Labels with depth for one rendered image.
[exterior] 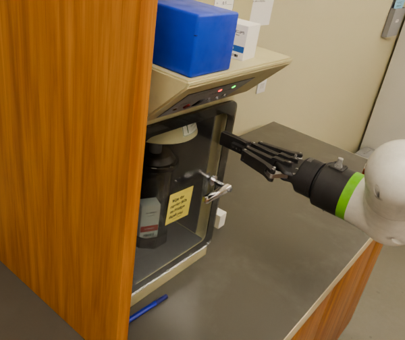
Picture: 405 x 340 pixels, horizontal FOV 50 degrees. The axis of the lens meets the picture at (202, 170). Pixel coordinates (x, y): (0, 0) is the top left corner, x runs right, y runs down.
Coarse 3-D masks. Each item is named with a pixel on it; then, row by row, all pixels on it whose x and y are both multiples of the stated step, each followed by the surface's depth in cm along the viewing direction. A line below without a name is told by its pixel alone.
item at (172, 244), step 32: (160, 128) 79; (192, 128) 87; (224, 128) 96; (160, 160) 83; (192, 160) 91; (224, 160) 102; (160, 192) 87; (192, 192) 97; (160, 224) 92; (192, 224) 103; (160, 256) 97
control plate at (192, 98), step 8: (248, 80) 81; (216, 88) 73; (224, 88) 77; (232, 88) 81; (192, 96) 70; (200, 96) 74; (208, 96) 77; (176, 104) 70; (184, 104) 73; (192, 104) 77; (200, 104) 81; (168, 112) 73
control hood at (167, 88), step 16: (256, 48) 88; (240, 64) 75; (256, 64) 77; (272, 64) 80; (288, 64) 86; (160, 80) 66; (176, 80) 64; (192, 80) 64; (208, 80) 66; (224, 80) 71; (240, 80) 78; (256, 80) 87; (160, 96) 67; (176, 96) 65; (160, 112) 71; (176, 112) 78
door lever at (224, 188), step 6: (210, 180) 101; (216, 180) 101; (222, 186) 98; (228, 186) 99; (210, 192) 95; (216, 192) 96; (222, 192) 97; (204, 198) 94; (210, 198) 94; (216, 198) 96
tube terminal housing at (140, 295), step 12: (204, 0) 76; (240, 0) 84; (252, 0) 87; (240, 12) 86; (192, 108) 86; (156, 120) 79; (204, 252) 117; (180, 264) 109; (168, 276) 107; (144, 288) 100; (156, 288) 104; (132, 300) 98
